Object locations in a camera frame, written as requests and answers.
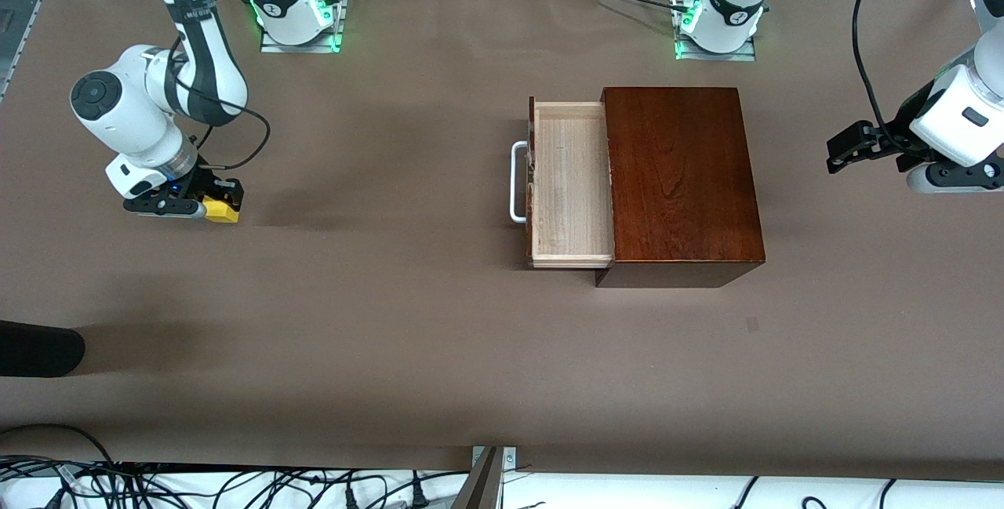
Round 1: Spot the yellow block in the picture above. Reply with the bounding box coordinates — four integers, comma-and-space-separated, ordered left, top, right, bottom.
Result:
202, 194, 241, 224

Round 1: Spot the light wood drawer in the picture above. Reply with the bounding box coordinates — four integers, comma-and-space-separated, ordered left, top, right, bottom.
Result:
527, 97, 615, 269

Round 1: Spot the dark brown wooden cabinet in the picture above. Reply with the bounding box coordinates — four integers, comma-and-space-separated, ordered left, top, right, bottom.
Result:
595, 87, 766, 289

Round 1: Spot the brown paper table cover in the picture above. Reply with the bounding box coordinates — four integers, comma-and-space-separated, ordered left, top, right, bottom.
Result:
0, 0, 1004, 482

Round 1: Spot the black ribbed cylinder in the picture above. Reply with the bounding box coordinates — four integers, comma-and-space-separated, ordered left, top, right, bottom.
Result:
0, 319, 87, 378

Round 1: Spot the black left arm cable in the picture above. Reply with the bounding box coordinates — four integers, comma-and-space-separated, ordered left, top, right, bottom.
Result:
853, 0, 903, 145

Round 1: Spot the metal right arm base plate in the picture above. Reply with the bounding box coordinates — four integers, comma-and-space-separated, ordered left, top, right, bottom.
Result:
261, 0, 347, 55

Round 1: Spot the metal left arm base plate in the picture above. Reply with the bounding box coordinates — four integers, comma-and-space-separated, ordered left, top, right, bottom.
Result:
673, 0, 759, 63

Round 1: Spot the black cable bundle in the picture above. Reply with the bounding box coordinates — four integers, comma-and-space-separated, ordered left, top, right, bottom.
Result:
0, 423, 471, 509

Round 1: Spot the white metal bracket plate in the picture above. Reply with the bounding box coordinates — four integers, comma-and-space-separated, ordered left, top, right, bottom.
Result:
471, 446, 518, 472

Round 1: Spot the grey metal post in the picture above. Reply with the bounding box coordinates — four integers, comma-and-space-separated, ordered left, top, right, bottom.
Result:
451, 446, 504, 509

